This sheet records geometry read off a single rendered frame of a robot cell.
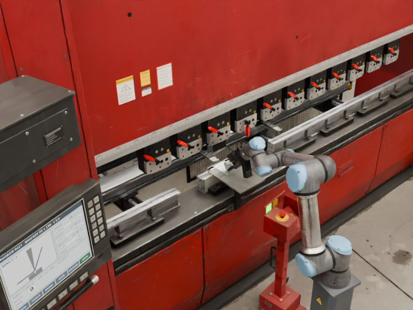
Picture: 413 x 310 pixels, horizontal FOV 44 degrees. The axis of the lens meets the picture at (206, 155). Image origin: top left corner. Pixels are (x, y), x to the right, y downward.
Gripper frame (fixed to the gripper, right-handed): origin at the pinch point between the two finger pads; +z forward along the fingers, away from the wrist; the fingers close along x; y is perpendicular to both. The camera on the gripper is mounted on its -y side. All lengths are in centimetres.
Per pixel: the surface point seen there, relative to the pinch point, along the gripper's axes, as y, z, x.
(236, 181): -7.1, -5.1, 3.6
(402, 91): -3, 11, -175
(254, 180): -11.6, -8.9, -4.0
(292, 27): 49, -47, -51
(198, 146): 17.6, -11.9, 18.0
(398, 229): -91, 55, -140
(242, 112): 23.5, -17.7, -13.7
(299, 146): -4, 10, -60
